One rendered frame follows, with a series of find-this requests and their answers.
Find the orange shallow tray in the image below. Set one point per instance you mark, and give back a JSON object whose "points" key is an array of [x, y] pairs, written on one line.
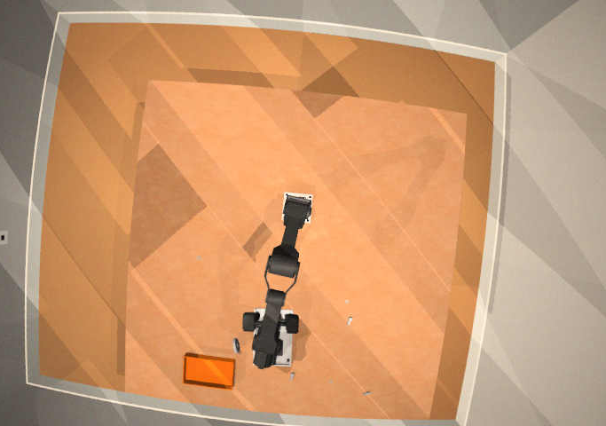
{"points": [[208, 371]]}

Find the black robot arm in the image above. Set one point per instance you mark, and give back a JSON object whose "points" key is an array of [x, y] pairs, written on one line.
{"points": [[284, 262]]}

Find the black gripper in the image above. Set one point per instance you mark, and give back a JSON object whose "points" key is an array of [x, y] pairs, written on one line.
{"points": [[250, 322]]}

